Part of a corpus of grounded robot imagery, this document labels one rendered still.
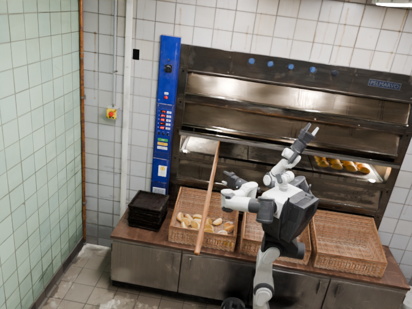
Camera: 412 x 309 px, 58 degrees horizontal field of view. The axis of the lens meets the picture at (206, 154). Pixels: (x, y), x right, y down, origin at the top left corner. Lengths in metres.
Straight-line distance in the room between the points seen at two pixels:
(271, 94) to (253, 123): 0.28
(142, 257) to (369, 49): 2.43
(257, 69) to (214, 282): 1.79
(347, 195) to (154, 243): 1.72
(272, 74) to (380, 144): 1.06
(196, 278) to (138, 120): 1.43
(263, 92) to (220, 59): 0.44
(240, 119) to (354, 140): 0.95
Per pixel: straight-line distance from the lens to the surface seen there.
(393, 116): 3.29
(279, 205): 2.29
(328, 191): 3.43
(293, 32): 3.00
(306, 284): 3.26
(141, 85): 3.18
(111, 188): 3.63
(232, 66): 3.04
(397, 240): 3.84
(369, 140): 3.31
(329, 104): 3.14
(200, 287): 3.33
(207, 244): 3.14
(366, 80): 3.17
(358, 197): 3.51
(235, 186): 2.59
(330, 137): 3.22
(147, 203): 3.24
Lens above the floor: 2.47
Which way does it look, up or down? 23 degrees down
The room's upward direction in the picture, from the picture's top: 7 degrees clockwise
